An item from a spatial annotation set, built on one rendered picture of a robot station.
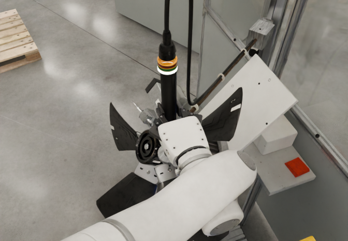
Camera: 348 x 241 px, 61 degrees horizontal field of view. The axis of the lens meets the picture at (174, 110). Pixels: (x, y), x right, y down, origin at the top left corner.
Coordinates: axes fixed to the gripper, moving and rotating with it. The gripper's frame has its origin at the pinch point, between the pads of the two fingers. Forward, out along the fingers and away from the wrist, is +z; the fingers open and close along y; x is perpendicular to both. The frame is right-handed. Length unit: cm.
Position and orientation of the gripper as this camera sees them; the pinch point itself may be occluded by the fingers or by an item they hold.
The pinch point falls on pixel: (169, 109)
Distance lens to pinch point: 75.0
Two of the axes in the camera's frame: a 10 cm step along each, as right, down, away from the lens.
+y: 9.4, -2.5, 2.3
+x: 0.0, -6.7, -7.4
